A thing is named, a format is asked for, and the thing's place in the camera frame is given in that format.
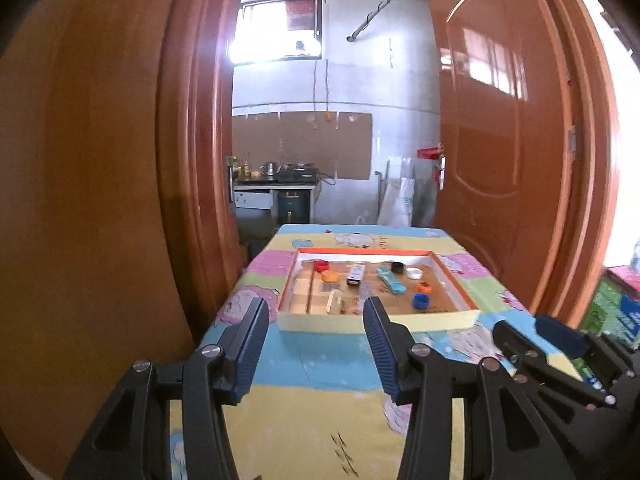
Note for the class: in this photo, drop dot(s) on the red bottle cap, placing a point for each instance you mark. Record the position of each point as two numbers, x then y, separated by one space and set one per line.
321 265

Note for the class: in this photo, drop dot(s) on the blue bottle cap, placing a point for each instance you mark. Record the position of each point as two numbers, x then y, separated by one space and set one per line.
421 301

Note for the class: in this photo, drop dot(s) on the black bottle cap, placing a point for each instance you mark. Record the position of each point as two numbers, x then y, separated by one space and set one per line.
397 267

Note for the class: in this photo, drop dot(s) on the left wooden door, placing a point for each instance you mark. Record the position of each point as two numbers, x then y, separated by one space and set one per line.
117 238

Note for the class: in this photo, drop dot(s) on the plain orange bottle cap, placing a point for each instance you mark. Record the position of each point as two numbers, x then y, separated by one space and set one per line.
330 276

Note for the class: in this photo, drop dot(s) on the kitchen counter cabinet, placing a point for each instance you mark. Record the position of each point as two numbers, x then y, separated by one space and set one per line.
265 196

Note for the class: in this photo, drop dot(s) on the black gas stove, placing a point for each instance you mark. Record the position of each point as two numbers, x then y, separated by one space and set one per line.
297 174

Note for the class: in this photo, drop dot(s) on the white black slim box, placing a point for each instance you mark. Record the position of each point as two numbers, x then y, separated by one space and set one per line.
355 274

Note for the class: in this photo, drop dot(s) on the large shallow cardboard tray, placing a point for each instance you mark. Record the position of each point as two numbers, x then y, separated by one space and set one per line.
302 305

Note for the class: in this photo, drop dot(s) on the white bottle cap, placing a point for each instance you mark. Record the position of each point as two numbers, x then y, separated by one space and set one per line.
414 273

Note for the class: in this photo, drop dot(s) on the white plastic sack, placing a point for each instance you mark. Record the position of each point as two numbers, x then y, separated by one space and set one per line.
397 203

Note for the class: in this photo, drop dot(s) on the cardboard wall panel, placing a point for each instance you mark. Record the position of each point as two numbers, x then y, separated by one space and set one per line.
338 144

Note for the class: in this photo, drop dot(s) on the metal kettle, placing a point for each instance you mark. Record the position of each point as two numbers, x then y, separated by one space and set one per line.
269 170

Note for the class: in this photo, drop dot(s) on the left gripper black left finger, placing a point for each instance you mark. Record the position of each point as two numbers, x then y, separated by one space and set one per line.
129 438

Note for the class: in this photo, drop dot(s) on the right wooden door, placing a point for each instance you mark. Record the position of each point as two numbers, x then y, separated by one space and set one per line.
527 120

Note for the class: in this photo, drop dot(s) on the teal slim carton box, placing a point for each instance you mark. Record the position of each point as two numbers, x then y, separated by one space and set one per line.
389 279

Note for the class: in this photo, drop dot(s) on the wooden door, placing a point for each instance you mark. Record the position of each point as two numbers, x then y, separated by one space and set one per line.
527 120
117 238

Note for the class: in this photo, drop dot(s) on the orange printed bottle cap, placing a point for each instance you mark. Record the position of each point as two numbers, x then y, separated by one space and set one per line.
424 288

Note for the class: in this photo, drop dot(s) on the clear patterned slim box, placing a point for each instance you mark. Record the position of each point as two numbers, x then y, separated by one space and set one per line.
364 293

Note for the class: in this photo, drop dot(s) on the window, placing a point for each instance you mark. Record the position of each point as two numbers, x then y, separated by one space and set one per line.
277 30

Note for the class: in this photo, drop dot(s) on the dark green air fryer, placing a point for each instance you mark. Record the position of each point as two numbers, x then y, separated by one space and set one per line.
291 207

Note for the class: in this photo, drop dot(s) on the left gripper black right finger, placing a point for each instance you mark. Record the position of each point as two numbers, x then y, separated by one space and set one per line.
504 436

